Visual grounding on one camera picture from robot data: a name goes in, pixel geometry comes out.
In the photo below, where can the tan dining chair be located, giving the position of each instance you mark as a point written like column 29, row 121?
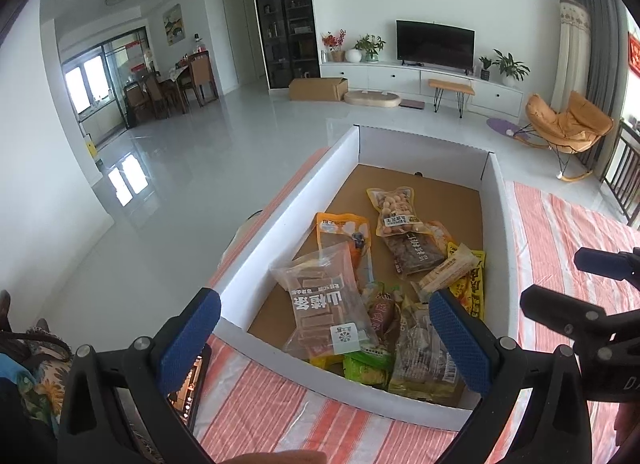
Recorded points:
column 200, row 74

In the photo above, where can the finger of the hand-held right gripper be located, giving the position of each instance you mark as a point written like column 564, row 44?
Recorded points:
column 555, row 309
column 600, row 261

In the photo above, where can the clear packet of round snacks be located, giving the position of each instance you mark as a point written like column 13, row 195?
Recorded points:
column 395, row 214

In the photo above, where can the white television cabinet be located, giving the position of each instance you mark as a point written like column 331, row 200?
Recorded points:
column 380, row 76

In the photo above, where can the brown cardboard box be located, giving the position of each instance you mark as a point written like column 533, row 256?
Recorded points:
column 317, row 89

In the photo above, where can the purple floor mat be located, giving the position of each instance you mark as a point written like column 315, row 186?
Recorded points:
column 502, row 126

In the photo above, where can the orange rocking chair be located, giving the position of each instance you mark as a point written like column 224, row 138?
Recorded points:
column 565, row 126

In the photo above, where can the orange meat snack packet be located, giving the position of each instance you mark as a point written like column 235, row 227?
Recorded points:
column 340, row 231

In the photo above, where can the glass sliding door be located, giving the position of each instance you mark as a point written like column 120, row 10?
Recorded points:
column 105, row 79

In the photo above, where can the small brown and yellow packet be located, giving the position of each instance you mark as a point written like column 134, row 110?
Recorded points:
column 382, row 316

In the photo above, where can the black smartphone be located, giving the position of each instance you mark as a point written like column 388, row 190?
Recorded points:
column 192, row 384

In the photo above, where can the white standing air conditioner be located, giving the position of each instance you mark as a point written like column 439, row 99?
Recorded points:
column 572, row 54

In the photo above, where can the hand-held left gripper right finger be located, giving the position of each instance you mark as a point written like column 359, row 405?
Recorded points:
column 457, row 339

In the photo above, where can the gold and clear snack packet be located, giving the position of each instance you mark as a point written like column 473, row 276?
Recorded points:
column 425, row 354

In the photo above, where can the red flower plant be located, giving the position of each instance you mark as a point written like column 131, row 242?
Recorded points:
column 334, row 41

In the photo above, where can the small potted plant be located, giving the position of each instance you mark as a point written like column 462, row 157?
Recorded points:
column 485, row 69

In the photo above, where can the black glass cabinet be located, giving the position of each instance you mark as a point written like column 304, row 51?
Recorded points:
column 285, row 19

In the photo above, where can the dark wooden chair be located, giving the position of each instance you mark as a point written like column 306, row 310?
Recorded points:
column 625, row 169

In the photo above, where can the black television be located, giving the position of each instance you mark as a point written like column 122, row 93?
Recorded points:
column 435, row 41

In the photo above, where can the dark dining chair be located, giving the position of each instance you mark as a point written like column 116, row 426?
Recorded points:
column 142, row 96

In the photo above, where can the wooden dining table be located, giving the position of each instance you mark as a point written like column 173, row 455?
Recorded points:
column 175, row 76

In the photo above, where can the grey curtain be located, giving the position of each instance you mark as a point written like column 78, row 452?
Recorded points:
column 600, row 34

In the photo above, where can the large leafy potted plant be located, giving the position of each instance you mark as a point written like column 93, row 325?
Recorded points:
column 510, row 66

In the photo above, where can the wooden bench with metal legs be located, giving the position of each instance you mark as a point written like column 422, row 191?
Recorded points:
column 450, row 85

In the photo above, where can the white cardboard box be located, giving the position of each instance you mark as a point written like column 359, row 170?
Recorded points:
column 425, row 154

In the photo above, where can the orange striped tablecloth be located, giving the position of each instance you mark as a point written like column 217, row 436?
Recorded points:
column 300, row 419

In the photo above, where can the green plant in glass vase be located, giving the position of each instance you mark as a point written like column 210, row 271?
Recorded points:
column 370, row 46

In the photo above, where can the beige oval floor cushion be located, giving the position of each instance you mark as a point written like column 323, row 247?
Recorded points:
column 372, row 98

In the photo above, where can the beige bar snack packet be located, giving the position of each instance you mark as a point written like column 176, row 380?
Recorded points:
column 447, row 269

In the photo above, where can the floral cloth bag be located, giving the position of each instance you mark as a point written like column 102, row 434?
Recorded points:
column 35, row 374

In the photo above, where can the green snack packet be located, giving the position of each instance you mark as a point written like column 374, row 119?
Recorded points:
column 367, row 371

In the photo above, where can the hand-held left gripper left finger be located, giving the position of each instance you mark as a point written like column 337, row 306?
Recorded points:
column 190, row 339

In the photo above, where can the wall painting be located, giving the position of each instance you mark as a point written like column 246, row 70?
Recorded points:
column 173, row 24

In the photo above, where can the clear packet of brown sticks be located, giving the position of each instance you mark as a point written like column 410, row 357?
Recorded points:
column 320, row 294

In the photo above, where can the dark brown snack packet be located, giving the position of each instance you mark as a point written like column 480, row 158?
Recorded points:
column 415, row 254

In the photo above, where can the round white vase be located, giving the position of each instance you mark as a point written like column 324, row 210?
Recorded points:
column 353, row 55

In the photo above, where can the red wall hanging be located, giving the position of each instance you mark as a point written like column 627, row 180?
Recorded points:
column 635, row 51

